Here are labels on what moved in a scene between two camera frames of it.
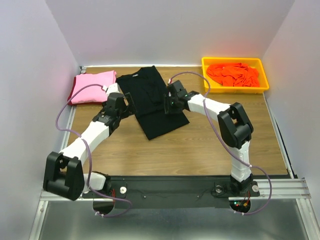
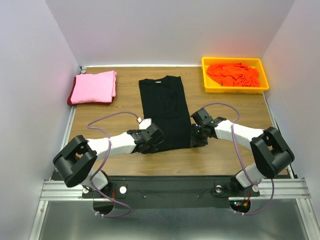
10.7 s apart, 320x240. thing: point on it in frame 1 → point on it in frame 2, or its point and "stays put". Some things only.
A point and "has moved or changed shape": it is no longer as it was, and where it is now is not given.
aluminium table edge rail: (72, 111) stays put
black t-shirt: (147, 89) has moved or changed shape
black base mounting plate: (178, 191) stays put
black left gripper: (131, 106) → (150, 150)
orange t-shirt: (234, 74) stays put
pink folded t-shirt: (94, 94) stays put
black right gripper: (167, 99) → (194, 140)
